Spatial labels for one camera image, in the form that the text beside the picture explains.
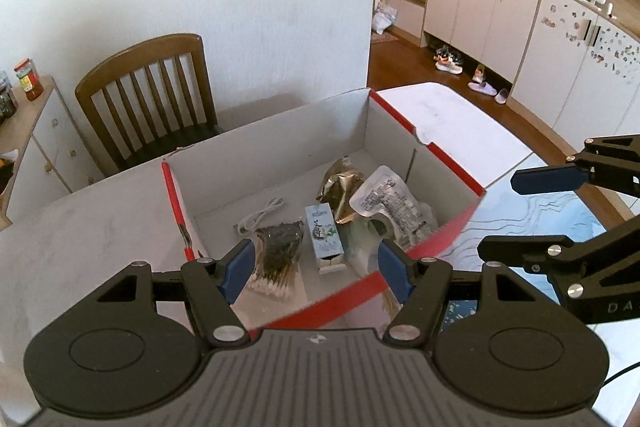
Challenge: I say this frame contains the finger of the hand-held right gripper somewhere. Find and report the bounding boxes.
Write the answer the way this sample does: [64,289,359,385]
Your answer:
[477,216,640,304]
[511,136,640,198]

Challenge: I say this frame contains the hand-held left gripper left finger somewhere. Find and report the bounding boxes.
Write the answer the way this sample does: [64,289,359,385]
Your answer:
[95,238,257,349]

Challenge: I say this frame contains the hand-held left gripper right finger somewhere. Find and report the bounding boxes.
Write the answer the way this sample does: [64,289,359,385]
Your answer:
[377,238,554,349]

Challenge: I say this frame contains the bag of cotton swabs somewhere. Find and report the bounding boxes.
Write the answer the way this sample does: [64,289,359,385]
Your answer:
[246,221,307,303]

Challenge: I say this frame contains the white cable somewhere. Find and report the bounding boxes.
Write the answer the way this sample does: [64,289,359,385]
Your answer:
[232,198,289,238]

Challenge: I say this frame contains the white printed plastic packet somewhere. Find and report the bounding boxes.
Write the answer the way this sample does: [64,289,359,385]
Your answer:
[348,164,440,253]

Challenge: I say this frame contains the small white teal box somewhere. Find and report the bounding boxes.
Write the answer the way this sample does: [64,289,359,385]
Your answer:
[304,203,347,277]

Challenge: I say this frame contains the gold dark snack packet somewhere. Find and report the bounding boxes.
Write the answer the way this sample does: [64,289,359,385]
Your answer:
[314,156,370,226]

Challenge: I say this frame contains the red cardboard box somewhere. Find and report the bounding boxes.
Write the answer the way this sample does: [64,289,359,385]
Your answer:
[161,88,487,334]

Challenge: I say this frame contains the marble printed desktop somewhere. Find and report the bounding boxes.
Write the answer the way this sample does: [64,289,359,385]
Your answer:
[0,82,640,427]

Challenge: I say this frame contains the white cabinet with stickers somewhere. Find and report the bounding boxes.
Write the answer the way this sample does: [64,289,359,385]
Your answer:
[510,0,640,158]

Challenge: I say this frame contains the white drawer cabinet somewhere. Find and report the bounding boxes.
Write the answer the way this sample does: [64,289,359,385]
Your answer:
[0,76,106,231]

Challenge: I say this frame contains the white plastic bag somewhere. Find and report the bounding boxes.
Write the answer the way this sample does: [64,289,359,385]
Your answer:
[371,4,399,34]

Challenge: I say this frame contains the wooden chair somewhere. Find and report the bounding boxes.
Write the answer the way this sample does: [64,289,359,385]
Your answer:
[75,33,226,173]

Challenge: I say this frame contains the red lidded jar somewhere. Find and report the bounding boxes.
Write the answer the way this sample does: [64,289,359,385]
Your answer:
[13,58,45,102]

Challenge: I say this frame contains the dark jars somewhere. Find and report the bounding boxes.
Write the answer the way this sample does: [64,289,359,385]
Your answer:
[0,72,19,126]

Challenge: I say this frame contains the black cable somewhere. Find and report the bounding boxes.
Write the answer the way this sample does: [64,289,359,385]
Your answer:
[602,358,640,389]

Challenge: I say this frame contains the white cabinet with black handles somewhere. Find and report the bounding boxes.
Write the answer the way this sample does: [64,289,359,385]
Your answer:
[422,0,546,84]

